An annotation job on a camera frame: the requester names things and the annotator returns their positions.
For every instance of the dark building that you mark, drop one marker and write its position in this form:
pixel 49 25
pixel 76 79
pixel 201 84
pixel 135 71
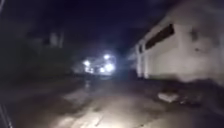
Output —
pixel 36 53

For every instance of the white building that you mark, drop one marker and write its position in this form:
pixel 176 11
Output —
pixel 180 53

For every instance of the grey concrete road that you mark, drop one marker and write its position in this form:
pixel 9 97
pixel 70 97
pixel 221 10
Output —
pixel 110 106

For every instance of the pale stone slab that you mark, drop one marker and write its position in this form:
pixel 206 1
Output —
pixel 168 97

